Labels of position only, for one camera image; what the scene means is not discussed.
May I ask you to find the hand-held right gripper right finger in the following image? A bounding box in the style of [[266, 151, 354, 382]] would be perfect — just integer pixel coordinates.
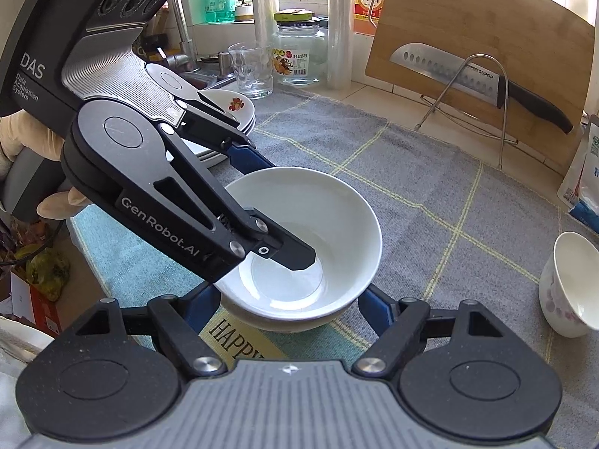
[[352, 284, 510, 378]]

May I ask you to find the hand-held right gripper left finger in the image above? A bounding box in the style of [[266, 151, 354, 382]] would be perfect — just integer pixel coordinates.
[[75, 282, 224, 378]]

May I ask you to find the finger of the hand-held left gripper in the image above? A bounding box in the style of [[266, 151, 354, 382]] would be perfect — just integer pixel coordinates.
[[179, 90, 278, 175], [117, 123, 317, 284]]

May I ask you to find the white floral bowl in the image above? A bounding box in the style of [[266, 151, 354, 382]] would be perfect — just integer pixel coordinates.
[[219, 289, 359, 334], [218, 167, 383, 323], [538, 231, 599, 338]]

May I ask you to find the person's left hand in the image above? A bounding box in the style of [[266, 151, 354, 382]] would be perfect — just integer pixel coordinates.
[[0, 112, 95, 220]]

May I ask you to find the clear drinking glass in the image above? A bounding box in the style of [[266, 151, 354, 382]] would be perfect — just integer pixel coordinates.
[[228, 43, 275, 99]]

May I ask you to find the metal faucet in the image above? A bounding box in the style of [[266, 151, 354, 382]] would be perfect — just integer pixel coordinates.
[[159, 0, 200, 74]]

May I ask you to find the large clear glass jar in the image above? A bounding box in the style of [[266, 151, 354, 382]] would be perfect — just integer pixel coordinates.
[[273, 9, 329, 86]]

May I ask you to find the grey checked cloth mat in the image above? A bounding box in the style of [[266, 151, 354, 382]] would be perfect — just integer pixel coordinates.
[[70, 85, 599, 384]]

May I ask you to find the thin cling film roll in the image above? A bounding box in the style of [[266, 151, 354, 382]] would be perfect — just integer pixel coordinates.
[[250, 0, 278, 50]]

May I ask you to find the yellow-green bag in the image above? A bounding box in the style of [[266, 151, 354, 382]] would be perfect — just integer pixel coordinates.
[[25, 247, 72, 302]]

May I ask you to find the thick cling film roll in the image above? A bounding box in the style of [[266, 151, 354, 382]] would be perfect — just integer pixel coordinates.
[[327, 0, 357, 92]]

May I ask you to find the red and white cardboard box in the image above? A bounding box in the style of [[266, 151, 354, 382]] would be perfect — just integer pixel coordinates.
[[8, 266, 65, 338]]

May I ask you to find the steel kitchen knife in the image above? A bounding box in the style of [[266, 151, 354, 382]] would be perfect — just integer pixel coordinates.
[[389, 43, 574, 134]]

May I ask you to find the white and blue plastic bag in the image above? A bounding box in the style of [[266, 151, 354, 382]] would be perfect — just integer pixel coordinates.
[[556, 112, 599, 235]]

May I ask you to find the wooden cutting board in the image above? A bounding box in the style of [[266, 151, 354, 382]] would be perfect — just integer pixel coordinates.
[[364, 0, 596, 175]]

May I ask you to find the metal wire rack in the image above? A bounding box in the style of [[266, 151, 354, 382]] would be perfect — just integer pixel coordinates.
[[414, 54, 521, 170]]

